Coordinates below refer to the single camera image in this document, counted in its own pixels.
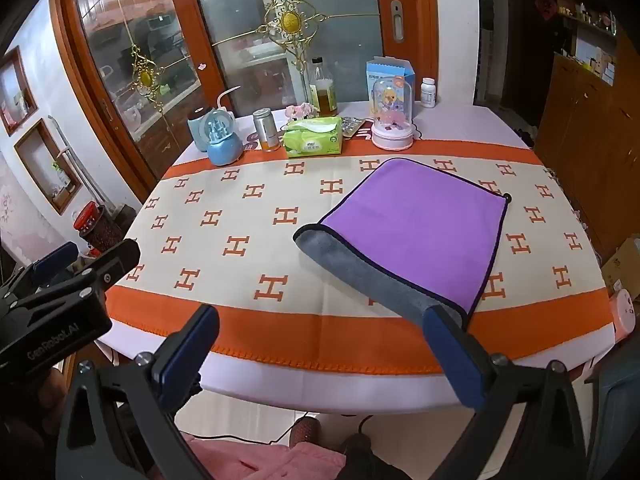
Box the pink round device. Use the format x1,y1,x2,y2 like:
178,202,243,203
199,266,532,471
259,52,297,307
611,289,639,345

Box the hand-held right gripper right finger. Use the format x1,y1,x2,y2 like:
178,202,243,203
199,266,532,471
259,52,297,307
421,304,602,480

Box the green wet wipes pack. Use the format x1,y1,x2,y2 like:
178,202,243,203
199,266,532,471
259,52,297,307
278,116,344,159

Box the pink clothing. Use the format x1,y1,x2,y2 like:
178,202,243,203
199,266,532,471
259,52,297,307
180,431,347,480

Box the silver metal can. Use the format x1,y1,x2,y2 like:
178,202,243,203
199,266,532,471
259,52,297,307
252,108,279,153

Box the purple and grey towel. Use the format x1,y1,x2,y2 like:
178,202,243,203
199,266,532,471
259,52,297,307
293,158,512,334

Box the blue paper carton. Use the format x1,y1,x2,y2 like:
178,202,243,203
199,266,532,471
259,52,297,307
366,57,416,122

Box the orange patterned tablecloth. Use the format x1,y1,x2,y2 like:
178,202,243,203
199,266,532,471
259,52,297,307
107,138,616,377

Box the black power cable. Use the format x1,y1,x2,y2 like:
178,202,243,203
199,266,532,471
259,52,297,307
202,412,376,445

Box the glass oil bottle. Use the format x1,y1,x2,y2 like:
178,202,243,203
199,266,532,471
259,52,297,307
309,57,339,116

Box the blue snow globe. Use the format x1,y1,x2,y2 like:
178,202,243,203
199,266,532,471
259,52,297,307
188,86,245,166

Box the wooden cabinet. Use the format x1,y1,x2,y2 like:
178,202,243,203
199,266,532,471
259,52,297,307
534,52,640,263

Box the wooden glass sliding door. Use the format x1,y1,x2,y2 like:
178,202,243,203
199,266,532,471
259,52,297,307
49,0,441,190

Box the red lidded jar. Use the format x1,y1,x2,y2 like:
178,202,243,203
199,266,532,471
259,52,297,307
73,200,108,234

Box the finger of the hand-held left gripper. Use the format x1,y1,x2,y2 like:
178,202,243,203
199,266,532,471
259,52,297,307
0,241,80,306
70,238,141,306

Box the wooden wall niche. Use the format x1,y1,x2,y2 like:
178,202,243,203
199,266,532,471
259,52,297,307
14,119,84,216
0,45,39,137

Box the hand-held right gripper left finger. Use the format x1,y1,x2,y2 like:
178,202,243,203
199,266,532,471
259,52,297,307
56,303,221,480

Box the pink flower ornament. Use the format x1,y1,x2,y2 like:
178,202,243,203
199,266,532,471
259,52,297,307
284,102,320,121

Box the cardboard box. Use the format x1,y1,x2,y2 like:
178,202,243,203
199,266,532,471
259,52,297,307
600,235,640,297

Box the pink dome music box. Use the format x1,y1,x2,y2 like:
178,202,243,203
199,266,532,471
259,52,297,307
370,77,415,151

